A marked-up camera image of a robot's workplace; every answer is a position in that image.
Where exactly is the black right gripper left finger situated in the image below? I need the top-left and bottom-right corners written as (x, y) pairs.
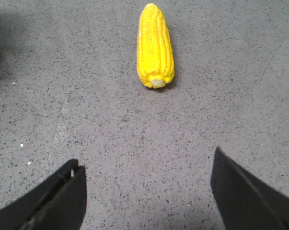
top-left (0, 159), bottom-right (87, 230)

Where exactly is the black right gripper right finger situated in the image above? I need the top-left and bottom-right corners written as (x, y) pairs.
top-left (210, 147), bottom-right (289, 230)

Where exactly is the yellow corn cob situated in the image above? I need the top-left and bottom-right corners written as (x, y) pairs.
top-left (137, 3), bottom-right (175, 89)

